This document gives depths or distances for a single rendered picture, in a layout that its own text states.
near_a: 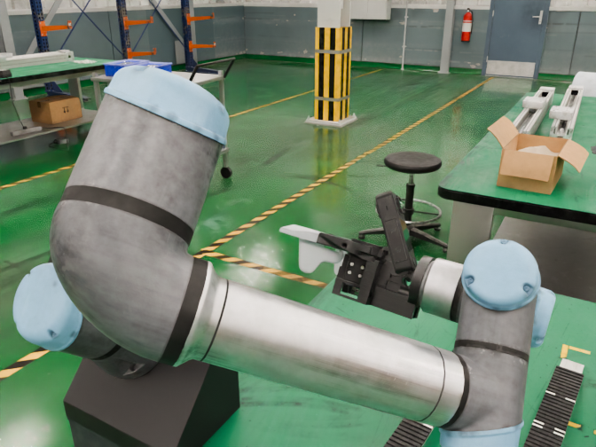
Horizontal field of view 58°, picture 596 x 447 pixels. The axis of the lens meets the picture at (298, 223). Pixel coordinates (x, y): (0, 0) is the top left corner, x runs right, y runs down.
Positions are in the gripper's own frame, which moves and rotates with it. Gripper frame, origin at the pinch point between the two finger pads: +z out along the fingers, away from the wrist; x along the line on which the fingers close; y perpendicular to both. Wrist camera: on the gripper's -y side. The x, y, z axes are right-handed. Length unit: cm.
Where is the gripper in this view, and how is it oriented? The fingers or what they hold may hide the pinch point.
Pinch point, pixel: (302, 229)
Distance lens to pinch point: 81.6
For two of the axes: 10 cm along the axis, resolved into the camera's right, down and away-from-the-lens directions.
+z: -8.6, -2.5, 4.4
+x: 4.3, 1.2, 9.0
